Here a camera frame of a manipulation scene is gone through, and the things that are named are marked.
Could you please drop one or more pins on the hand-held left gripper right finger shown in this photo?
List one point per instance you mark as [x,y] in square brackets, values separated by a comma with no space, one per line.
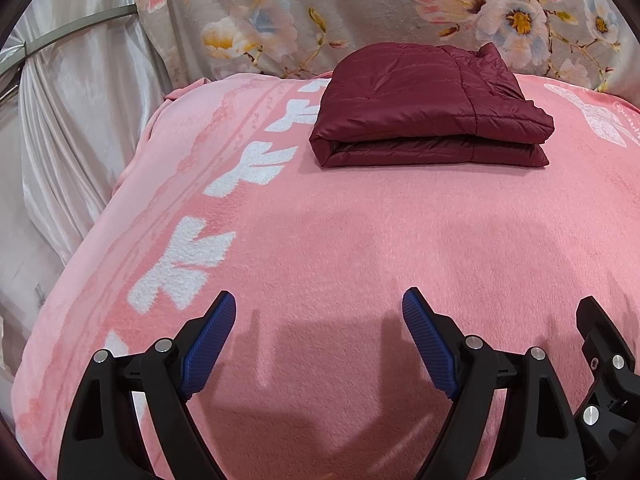
[430,342]

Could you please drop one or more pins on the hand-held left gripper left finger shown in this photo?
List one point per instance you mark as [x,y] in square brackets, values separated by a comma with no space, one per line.
[207,347]

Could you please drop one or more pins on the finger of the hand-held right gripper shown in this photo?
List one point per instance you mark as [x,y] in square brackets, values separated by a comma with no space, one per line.
[600,345]

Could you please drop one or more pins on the maroon puffer jacket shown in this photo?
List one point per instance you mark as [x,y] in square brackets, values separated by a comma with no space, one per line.
[410,100]

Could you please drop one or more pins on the pink blanket with white bows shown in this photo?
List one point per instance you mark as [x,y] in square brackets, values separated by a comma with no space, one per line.
[350,240]

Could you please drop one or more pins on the white satin curtain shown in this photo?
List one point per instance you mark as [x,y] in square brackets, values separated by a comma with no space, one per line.
[80,135]

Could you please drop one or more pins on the grey floral bedsheet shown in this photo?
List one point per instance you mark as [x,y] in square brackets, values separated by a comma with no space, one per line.
[360,5]

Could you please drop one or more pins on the grey metal curtain rail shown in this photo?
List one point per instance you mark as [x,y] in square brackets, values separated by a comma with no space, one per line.
[75,27]

